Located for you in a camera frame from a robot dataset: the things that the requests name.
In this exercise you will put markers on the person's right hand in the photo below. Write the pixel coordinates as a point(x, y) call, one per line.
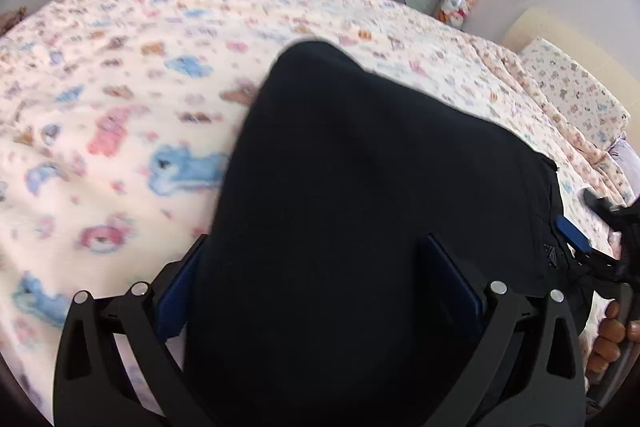
point(610, 327)

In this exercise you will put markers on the teddy bear printed blanket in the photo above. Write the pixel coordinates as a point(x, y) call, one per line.
point(125, 107)

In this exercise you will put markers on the teddy bear printed pillow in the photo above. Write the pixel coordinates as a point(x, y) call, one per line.
point(575, 92)

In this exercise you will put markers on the beige headboard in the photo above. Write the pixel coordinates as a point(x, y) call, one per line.
point(560, 24)

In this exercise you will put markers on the purple cloth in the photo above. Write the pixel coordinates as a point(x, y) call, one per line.
point(627, 167)

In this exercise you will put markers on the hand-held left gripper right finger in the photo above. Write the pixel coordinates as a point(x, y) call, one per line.
point(452, 279)

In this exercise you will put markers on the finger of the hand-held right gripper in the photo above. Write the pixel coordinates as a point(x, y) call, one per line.
point(572, 234)
point(607, 209)

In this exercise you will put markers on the black pants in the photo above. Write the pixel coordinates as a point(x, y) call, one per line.
point(350, 207)

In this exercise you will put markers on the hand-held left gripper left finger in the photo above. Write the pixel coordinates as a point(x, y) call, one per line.
point(175, 302)

